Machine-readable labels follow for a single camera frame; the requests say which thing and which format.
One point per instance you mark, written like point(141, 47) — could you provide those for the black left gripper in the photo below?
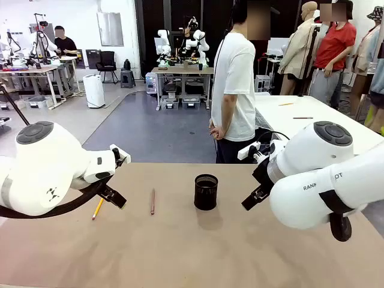
point(105, 188)

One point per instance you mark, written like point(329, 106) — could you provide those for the mannequin in beige coat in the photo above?
point(297, 45)

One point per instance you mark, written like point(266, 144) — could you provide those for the person in black T-shirt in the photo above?
point(66, 45)

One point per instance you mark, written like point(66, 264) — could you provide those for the person's right hand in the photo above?
point(217, 132)

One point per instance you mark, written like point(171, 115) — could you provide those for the mannequin in tan jacket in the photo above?
point(363, 54)

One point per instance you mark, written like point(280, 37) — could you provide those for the grey patterned cloth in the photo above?
point(261, 118)

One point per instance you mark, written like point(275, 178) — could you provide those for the white floor bin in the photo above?
point(36, 103)

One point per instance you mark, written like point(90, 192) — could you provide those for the white board panel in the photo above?
point(276, 46)

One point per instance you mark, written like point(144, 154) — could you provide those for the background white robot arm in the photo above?
point(199, 36)
point(49, 45)
point(163, 34)
point(12, 45)

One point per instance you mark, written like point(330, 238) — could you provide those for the person's right forearm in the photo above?
point(225, 114)

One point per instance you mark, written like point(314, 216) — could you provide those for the black tripod leg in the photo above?
point(15, 106)

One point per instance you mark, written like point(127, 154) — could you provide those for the white air purifier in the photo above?
point(93, 90)

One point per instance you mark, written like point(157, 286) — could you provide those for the grey storage bin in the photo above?
point(191, 103)
point(170, 104)

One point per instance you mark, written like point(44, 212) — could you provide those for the dark grey step stool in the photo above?
point(128, 78)

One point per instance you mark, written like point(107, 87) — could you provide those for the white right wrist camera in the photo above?
point(247, 151)

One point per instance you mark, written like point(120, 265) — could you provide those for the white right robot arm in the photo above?
point(315, 156)

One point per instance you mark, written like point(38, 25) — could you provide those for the white desk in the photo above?
point(67, 59)

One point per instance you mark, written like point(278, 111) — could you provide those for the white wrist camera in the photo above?
point(247, 151)
point(120, 154)

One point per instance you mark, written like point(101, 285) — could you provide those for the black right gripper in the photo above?
point(262, 175)

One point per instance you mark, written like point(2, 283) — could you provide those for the black office chair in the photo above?
point(107, 60)

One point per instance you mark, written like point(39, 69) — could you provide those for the grey wall panel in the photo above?
point(110, 30)

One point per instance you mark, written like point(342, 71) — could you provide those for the patterned bucket hat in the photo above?
point(376, 13)

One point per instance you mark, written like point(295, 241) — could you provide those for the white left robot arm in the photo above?
point(45, 168)

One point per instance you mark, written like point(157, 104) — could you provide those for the black mesh pen holder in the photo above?
point(206, 198)

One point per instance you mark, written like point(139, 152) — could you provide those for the person in red shirt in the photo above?
point(333, 45)

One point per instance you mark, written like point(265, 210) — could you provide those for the white table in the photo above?
point(300, 108)

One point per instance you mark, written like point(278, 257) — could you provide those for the wooden top work table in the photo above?
point(30, 69)

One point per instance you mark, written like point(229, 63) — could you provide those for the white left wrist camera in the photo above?
point(120, 154)

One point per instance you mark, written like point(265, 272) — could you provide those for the white computer case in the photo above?
point(262, 84)

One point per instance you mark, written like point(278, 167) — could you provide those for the person in white T-shirt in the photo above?
point(237, 75)

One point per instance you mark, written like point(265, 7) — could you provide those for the reddish brown pencil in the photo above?
point(152, 201)
point(303, 118)

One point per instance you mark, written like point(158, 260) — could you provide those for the small black bag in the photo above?
point(127, 65)

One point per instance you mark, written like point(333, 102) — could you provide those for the black tripod pole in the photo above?
point(310, 60)

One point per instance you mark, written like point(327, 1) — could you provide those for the background robot work table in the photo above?
point(174, 70)

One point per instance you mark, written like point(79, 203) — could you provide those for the lit computer tower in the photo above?
point(151, 84)

